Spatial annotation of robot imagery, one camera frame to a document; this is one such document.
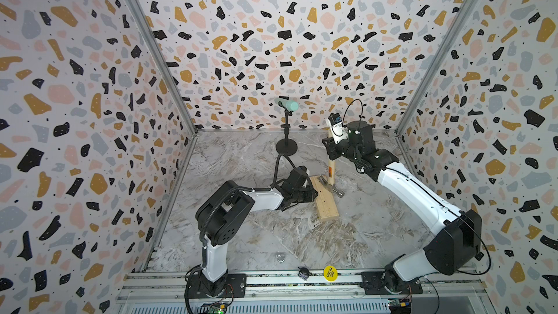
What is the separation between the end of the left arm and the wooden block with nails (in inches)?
1.5

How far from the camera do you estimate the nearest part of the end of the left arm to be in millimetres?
759

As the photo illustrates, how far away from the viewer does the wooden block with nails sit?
894mm
